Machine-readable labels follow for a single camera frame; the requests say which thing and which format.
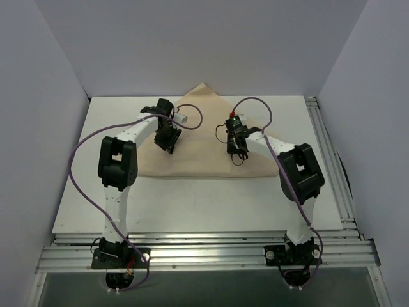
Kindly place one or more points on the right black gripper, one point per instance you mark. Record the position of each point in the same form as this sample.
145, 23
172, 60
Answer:
234, 146

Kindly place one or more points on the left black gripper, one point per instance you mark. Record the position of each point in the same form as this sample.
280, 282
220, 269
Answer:
169, 137

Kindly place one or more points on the beige cloth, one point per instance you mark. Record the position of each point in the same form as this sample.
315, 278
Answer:
201, 152

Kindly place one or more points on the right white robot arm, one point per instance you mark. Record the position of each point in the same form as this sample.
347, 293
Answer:
300, 175

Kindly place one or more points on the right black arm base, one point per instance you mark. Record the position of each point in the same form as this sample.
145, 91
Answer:
288, 254

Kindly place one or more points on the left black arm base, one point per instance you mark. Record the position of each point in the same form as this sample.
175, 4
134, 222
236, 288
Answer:
129, 260

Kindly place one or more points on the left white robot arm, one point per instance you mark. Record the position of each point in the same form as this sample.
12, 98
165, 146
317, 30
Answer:
118, 170

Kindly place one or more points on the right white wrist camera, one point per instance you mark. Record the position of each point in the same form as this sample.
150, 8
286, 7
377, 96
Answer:
242, 115

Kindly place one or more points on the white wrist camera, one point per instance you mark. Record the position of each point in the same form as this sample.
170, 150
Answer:
180, 118
242, 115

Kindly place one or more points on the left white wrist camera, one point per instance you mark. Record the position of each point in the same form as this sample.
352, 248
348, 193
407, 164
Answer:
180, 118

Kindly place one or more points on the right side aluminium rail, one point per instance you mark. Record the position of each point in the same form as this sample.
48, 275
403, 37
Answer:
337, 178

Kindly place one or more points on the aluminium rail frame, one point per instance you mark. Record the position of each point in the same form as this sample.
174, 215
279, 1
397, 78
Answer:
207, 269

